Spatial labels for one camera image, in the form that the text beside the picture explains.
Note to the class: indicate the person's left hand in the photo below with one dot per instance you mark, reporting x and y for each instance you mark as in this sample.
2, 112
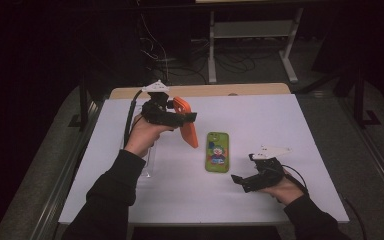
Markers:
141, 136

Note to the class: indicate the person's right hand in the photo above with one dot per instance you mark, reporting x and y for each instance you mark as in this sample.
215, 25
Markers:
286, 191

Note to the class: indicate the white metal stand frame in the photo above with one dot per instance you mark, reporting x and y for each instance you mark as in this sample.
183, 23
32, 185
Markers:
253, 29

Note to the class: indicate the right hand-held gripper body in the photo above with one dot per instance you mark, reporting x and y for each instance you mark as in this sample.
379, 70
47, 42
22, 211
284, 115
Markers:
268, 171

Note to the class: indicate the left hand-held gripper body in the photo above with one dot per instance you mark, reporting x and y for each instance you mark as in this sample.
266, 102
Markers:
158, 113

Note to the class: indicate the clear plastic container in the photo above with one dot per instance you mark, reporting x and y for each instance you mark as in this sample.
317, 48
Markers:
149, 163

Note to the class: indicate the black metal stand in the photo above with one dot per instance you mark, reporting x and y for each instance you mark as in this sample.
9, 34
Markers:
360, 100
84, 100

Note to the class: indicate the grey metal rail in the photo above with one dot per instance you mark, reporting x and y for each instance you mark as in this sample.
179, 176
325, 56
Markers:
66, 173
373, 150

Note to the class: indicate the orange phone case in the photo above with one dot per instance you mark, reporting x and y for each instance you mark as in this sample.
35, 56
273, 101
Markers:
190, 133

